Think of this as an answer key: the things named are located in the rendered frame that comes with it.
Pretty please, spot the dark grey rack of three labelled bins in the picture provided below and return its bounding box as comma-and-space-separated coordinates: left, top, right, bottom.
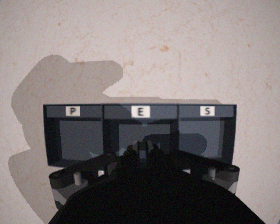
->
43, 103, 237, 169

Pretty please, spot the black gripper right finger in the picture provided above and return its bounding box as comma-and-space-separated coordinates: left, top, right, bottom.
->
146, 140, 240, 194

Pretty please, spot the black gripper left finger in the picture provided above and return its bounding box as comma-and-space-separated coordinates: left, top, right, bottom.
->
49, 141, 140, 210

